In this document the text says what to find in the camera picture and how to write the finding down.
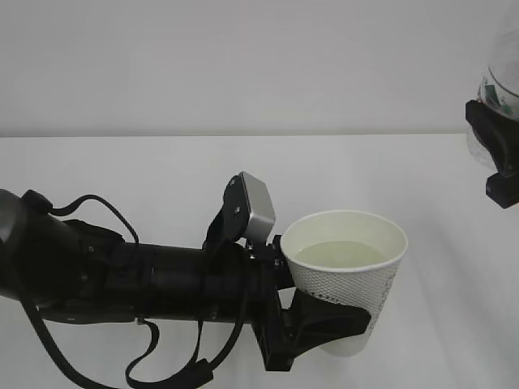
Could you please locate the white paper cup green logo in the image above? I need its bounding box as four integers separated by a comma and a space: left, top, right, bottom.
280, 210, 409, 357

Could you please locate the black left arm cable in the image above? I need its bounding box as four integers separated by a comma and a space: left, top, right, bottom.
7, 190, 252, 385

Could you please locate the clear water bottle red label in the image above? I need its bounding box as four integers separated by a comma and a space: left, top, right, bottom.
465, 7, 519, 169

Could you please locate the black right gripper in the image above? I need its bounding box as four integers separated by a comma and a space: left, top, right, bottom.
465, 100, 519, 209

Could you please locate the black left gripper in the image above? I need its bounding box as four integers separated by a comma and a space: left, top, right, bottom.
226, 235, 371, 360

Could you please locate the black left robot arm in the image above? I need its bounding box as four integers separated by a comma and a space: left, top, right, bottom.
1, 190, 371, 370

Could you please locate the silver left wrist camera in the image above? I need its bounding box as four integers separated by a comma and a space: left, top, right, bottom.
221, 171, 276, 243

